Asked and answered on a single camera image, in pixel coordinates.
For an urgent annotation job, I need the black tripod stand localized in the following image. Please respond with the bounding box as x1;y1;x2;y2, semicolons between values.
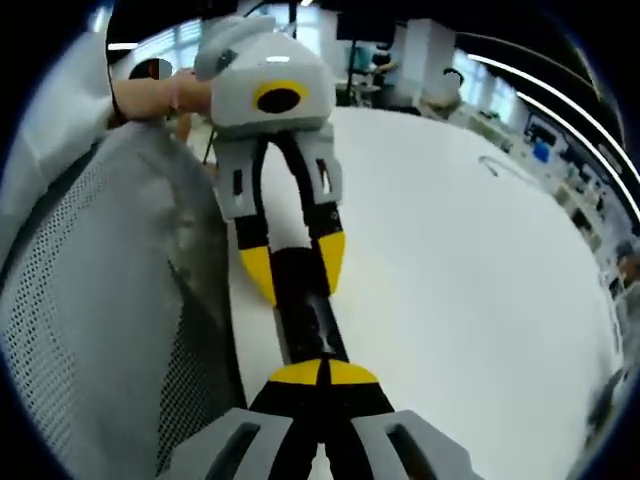
345;38;363;107

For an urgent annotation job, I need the person's left hand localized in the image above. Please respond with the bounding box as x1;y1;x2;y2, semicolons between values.
176;69;215;115

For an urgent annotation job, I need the curved ceiling light strip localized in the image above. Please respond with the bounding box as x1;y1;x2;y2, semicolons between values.
516;89;639;177
466;51;640;182

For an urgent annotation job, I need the black remote control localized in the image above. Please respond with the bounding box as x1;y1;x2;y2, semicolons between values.
269;244;352;369

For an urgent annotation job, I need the white sleeve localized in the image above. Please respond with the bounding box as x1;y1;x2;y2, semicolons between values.
0;19;119;214

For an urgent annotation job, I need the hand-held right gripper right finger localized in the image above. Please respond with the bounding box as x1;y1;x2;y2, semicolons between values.
325;359;485;480

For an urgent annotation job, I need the grey mesh office chair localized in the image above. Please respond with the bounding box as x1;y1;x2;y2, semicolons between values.
0;121;250;480

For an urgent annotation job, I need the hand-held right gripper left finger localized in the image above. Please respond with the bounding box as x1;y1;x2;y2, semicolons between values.
167;359;327;480

